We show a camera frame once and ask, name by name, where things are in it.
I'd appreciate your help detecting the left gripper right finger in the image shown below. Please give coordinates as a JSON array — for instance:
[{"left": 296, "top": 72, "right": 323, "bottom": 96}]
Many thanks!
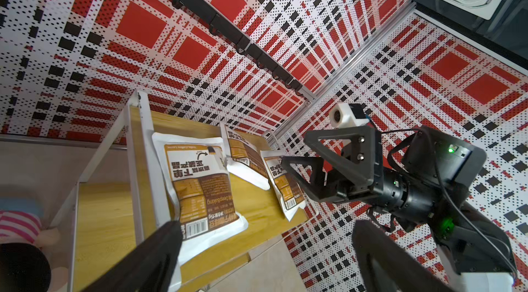
[{"left": 352, "top": 220, "right": 452, "bottom": 291}]

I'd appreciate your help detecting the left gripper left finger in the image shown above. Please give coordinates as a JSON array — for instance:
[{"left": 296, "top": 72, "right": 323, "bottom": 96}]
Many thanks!
[{"left": 84, "top": 221, "right": 183, "bottom": 291}]

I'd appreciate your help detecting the black doll with striped hat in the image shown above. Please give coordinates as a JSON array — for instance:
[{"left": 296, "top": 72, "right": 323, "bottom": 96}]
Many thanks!
[{"left": 1, "top": 198, "right": 69, "bottom": 291}]

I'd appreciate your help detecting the yellow two-tier shelf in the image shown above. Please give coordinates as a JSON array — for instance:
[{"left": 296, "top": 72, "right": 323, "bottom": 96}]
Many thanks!
[{"left": 52, "top": 91, "right": 309, "bottom": 291}]

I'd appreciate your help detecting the black hook rail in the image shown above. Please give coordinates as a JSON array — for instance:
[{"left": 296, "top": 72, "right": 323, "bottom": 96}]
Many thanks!
[{"left": 171, "top": 0, "right": 311, "bottom": 100}]

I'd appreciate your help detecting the brown coffee bag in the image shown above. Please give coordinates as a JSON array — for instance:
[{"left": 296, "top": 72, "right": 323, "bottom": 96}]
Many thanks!
[
  {"left": 220, "top": 124, "right": 270, "bottom": 190},
  {"left": 261, "top": 150, "right": 306, "bottom": 221},
  {"left": 152, "top": 133, "right": 249, "bottom": 265}
]

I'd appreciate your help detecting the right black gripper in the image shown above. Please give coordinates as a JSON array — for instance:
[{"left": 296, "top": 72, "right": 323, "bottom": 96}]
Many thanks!
[{"left": 280, "top": 126, "right": 389, "bottom": 206}]

